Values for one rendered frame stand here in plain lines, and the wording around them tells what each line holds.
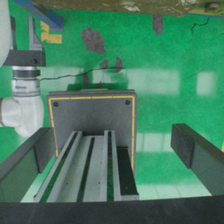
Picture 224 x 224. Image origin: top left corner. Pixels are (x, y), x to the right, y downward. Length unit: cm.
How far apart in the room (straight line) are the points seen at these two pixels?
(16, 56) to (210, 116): 173
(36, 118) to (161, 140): 139
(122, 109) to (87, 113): 27
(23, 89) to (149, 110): 125
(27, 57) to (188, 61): 139
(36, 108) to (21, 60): 16
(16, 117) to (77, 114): 71
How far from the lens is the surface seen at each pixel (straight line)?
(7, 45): 32
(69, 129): 130
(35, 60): 56
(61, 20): 158
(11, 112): 59
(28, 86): 57
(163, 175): 200
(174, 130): 17
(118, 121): 123
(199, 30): 173
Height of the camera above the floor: 148
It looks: 74 degrees down
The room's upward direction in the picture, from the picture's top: 176 degrees clockwise
